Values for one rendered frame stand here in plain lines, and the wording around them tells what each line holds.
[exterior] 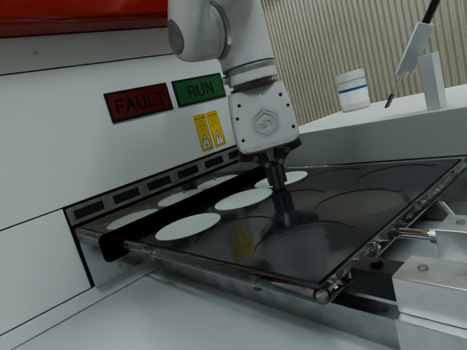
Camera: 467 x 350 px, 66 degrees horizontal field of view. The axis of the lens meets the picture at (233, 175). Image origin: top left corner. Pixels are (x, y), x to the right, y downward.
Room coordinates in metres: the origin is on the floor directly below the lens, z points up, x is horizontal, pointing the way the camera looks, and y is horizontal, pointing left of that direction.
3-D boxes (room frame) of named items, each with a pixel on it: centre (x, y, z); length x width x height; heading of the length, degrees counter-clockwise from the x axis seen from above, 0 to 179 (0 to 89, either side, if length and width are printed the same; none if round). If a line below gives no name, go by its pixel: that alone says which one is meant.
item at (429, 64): (0.57, -0.33, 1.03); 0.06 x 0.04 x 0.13; 39
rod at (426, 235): (0.31, -0.15, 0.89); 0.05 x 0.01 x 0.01; 39
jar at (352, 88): (0.92, -0.35, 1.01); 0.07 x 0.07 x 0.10
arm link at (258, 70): (0.59, -0.07, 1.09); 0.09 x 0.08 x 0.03; 93
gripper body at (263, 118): (0.59, -0.07, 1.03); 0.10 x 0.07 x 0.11; 93
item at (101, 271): (0.66, 0.08, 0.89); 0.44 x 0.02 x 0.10; 129
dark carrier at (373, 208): (0.50, -0.07, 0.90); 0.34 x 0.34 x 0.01; 39
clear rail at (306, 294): (0.39, 0.07, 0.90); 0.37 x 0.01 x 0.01; 39
